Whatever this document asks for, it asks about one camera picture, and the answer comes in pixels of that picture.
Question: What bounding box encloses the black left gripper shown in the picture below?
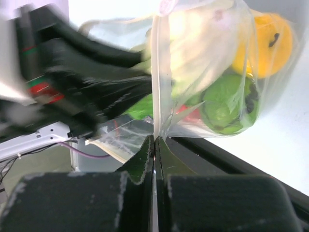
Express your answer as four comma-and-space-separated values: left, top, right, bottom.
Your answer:
14, 5, 152, 137

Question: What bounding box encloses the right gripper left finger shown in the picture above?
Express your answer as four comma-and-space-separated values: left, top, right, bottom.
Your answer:
0, 135, 154, 232

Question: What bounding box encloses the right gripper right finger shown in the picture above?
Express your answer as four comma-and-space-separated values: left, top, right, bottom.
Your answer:
155, 138, 303, 232

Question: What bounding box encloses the green fake lettuce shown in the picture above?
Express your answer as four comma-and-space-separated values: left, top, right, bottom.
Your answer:
123, 94, 153, 120
134, 8, 240, 98

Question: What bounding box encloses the red fake tomato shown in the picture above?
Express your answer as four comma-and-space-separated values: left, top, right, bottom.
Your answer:
176, 105, 201, 123

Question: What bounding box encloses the green fake pepper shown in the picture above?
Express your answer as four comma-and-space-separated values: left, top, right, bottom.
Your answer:
199, 74, 259, 135

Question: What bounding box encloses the clear polka dot zip bag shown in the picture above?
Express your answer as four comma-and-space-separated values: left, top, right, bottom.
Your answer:
80, 0, 309, 163

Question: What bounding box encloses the yellow fake food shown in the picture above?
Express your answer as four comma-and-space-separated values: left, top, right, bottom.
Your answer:
231, 13, 294, 79

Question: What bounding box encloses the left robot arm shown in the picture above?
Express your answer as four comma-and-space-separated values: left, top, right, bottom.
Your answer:
0, 5, 152, 160

